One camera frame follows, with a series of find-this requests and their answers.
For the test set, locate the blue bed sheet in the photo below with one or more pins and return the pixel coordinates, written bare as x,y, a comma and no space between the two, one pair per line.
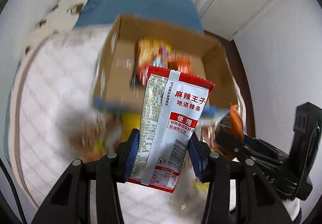
176,12

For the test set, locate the red white spicy strip packet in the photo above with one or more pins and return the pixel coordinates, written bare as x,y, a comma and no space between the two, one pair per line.
172,106

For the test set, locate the cardboard milk box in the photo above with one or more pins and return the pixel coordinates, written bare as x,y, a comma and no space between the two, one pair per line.
135,49

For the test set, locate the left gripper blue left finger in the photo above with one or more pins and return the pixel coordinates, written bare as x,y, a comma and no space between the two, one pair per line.
132,149

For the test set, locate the orange snack packet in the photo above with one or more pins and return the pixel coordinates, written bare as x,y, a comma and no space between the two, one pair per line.
180,63
232,128

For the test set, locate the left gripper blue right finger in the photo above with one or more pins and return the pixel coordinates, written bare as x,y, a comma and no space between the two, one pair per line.
195,154

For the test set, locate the yellow snack bag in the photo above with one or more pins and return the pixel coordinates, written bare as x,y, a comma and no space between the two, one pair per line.
130,121

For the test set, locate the red purple chip bag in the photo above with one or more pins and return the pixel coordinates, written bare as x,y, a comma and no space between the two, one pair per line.
150,52

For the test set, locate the bear print long pillow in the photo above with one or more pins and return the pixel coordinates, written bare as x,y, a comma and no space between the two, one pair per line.
62,17

